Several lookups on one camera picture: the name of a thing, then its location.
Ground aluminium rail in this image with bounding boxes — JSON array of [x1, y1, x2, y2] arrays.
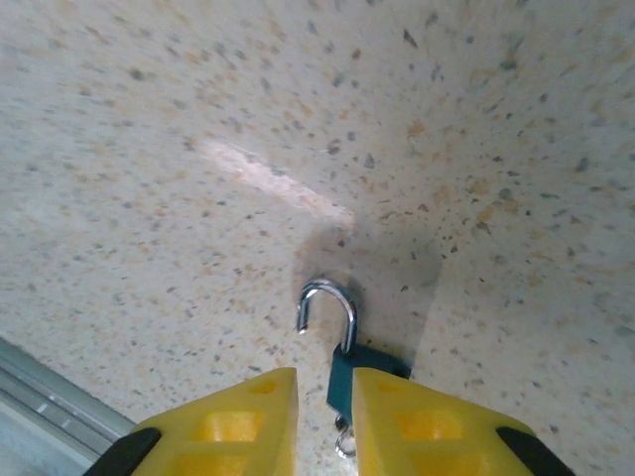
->
[[0, 335, 138, 476]]

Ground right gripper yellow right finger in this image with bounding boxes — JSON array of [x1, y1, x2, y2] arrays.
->
[[350, 366, 540, 476]]

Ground teal padlock with chrome shackle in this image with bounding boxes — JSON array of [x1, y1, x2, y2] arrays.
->
[[296, 279, 414, 414]]

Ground chrome key ring with key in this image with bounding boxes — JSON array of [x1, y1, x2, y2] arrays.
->
[[332, 414, 356, 458]]

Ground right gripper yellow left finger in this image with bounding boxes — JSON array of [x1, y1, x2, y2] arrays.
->
[[135, 366, 300, 476]]

